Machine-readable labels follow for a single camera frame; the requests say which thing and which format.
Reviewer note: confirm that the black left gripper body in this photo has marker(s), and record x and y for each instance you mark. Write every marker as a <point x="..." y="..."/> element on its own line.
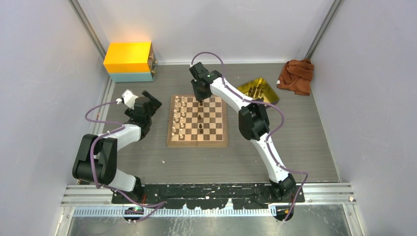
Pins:
<point x="154" y="104"/>

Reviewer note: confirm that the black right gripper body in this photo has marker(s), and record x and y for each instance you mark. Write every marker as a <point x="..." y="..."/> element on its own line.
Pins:
<point x="199" y="95"/>

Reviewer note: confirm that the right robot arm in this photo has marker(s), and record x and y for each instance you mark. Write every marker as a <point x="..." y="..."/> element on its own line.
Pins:
<point x="253" y="123"/>

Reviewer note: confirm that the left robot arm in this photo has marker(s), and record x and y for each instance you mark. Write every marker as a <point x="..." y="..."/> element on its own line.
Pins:
<point x="96" y="159"/>

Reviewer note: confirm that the wooden chess board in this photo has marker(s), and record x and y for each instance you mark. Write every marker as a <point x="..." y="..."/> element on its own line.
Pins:
<point x="183" y="122"/>

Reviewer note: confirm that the teal drawer box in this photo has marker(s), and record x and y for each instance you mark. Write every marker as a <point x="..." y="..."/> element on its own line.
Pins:
<point x="132" y="77"/>

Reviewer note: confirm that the yellow tin tray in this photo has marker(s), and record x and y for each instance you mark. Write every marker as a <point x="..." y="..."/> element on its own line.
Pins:
<point x="259" y="89"/>

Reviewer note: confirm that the yellow drawer box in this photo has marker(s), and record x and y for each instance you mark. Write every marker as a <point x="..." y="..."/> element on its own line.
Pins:
<point x="129" y="57"/>

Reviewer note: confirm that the brown cloth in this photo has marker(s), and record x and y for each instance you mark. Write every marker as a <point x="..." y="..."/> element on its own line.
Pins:
<point x="296" y="76"/>

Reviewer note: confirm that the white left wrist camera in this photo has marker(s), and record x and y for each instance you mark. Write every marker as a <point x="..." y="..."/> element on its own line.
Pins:
<point x="129" y="99"/>

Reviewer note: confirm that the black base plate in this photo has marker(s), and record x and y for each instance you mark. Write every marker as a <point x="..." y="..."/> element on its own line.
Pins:
<point x="208" y="196"/>

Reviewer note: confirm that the aluminium frame rail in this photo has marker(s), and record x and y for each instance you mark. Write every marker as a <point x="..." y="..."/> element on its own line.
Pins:
<point x="88" y="201"/>

